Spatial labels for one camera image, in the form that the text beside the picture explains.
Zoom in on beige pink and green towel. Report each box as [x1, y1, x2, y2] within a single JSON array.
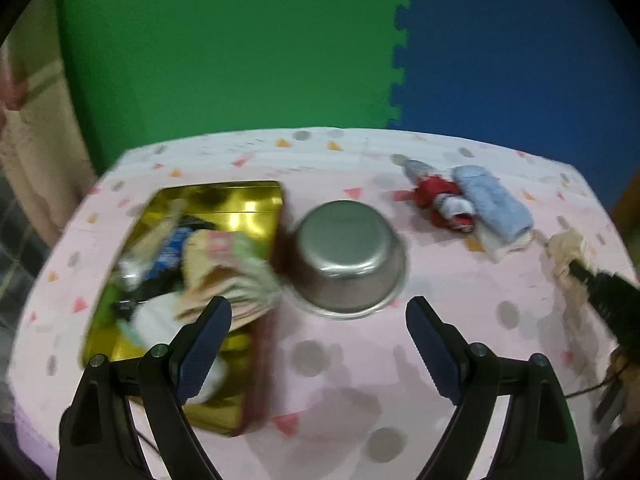
[[175, 230, 281, 331]]

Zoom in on beige printed curtain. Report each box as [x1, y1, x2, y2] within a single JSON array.
[[0, 0, 101, 241]]

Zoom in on metal bowl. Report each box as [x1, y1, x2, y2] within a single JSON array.
[[289, 200, 408, 320]]

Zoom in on white soft cloth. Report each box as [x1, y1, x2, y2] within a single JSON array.
[[132, 295, 228, 406]]

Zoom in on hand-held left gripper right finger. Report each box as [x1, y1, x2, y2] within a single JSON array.
[[405, 296, 586, 480]]

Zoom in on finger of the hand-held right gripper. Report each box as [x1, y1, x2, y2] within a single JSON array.
[[570, 260, 640, 347]]

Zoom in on white folded cloth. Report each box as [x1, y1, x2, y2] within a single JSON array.
[[472, 227, 532, 263]]

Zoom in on light blue towel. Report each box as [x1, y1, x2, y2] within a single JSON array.
[[452, 165, 533, 243]]

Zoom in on blue and black cloth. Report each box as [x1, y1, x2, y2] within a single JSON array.
[[145, 215, 211, 281]]

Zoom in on patterned pink tablecloth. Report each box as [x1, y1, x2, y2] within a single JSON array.
[[10, 127, 640, 480]]

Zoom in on red and white doll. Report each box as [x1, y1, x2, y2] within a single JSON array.
[[404, 159, 476, 233]]

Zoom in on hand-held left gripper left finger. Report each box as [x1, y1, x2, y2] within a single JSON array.
[[56, 296, 233, 480]]

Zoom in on green foam mat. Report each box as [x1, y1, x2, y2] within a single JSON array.
[[55, 0, 413, 171]]

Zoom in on blue foam mat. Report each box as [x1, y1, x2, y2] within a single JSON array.
[[387, 0, 640, 211]]

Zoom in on gold tin box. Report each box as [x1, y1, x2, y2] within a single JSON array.
[[80, 180, 287, 438]]

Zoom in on beige cloth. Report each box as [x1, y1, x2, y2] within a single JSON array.
[[545, 230, 608, 376]]

